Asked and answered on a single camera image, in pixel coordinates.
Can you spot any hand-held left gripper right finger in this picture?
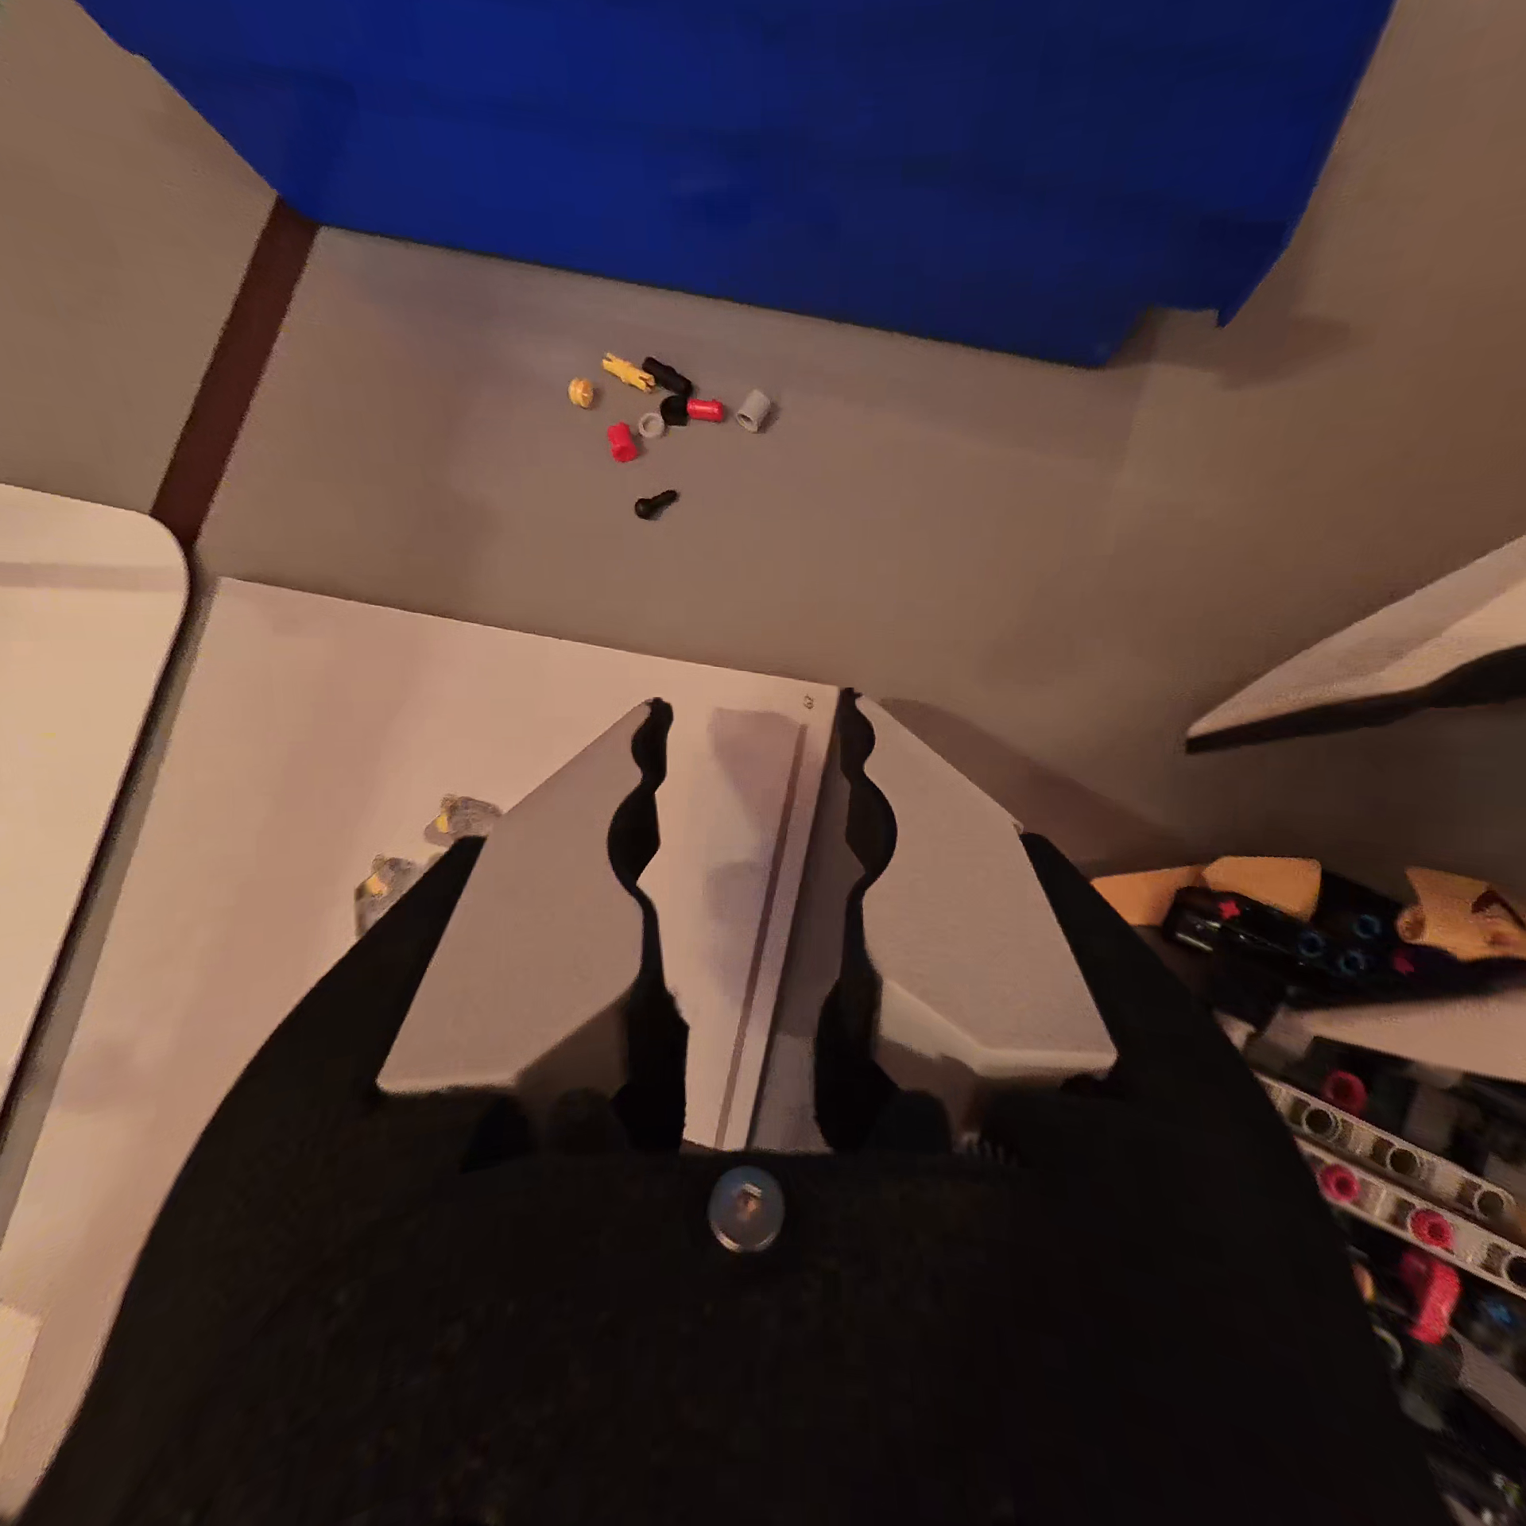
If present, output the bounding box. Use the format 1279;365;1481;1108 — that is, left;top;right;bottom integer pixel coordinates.
814;687;1119;1152

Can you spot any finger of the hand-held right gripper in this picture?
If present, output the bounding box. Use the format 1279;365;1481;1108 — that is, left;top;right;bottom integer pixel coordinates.
1187;570;1526;756
1252;995;1526;1081

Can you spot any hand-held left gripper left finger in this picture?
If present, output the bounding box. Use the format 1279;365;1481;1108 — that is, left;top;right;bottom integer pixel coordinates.
376;698;694;1152

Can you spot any yellow black toy brick car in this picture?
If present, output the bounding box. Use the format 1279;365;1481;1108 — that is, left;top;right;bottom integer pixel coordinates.
1090;852;1526;1526

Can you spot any instruction booklet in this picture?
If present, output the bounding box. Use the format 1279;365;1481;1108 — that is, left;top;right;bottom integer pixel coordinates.
0;578;836;1515

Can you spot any blue plastic bin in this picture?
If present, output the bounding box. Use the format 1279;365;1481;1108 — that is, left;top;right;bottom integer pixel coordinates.
77;0;1397;369

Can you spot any grey desk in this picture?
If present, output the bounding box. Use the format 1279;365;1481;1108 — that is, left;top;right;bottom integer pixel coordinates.
0;0;1526;1526

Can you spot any white document stand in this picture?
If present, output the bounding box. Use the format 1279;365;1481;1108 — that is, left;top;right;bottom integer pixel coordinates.
0;483;193;1115

